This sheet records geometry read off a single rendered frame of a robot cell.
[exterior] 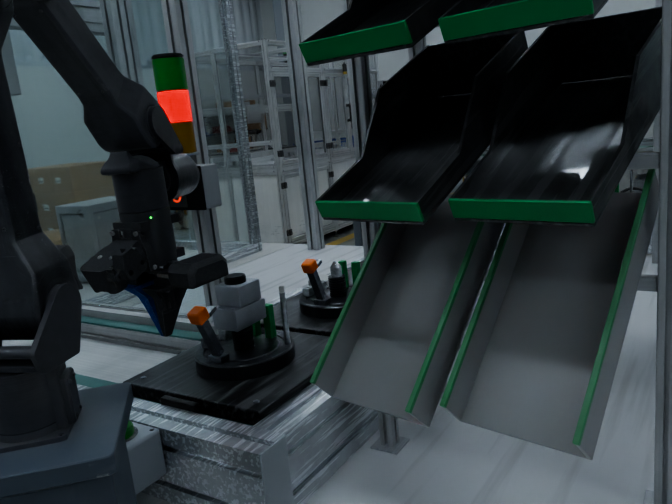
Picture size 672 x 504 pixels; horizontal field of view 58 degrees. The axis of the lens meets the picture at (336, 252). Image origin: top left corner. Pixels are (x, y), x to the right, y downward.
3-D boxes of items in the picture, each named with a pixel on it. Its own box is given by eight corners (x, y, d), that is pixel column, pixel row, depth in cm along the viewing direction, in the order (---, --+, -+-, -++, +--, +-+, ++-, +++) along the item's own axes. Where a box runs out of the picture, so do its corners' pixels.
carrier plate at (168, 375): (260, 427, 71) (258, 410, 71) (124, 395, 84) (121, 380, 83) (361, 352, 91) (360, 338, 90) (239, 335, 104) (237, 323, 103)
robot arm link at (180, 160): (149, 105, 66) (196, 103, 77) (82, 112, 68) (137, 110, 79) (166, 209, 68) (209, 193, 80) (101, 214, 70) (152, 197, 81)
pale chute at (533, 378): (593, 461, 52) (578, 444, 49) (458, 421, 61) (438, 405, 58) (663, 194, 62) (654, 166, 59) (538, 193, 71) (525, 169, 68)
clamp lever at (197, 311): (219, 359, 81) (196, 315, 77) (208, 357, 82) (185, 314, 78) (234, 341, 83) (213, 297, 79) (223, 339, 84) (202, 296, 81)
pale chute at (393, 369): (430, 428, 60) (409, 412, 57) (331, 397, 69) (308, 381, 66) (515, 196, 70) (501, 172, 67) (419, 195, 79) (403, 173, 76)
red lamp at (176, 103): (176, 122, 96) (171, 89, 95) (154, 124, 99) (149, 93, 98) (199, 120, 100) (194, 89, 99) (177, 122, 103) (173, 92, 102)
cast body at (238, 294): (238, 332, 82) (231, 282, 81) (213, 329, 84) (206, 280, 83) (275, 313, 89) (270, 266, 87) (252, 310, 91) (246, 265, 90)
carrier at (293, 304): (366, 349, 92) (359, 268, 89) (244, 332, 105) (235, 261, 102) (430, 301, 112) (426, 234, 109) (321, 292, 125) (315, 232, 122)
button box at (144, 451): (120, 507, 67) (110, 456, 66) (12, 465, 78) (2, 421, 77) (168, 474, 73) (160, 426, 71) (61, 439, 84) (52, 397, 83)
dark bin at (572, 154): (595, 227, 49) (579, 147, 46) (454, 221, 58) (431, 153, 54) (681, 72, 65) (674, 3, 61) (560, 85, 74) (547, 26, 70)
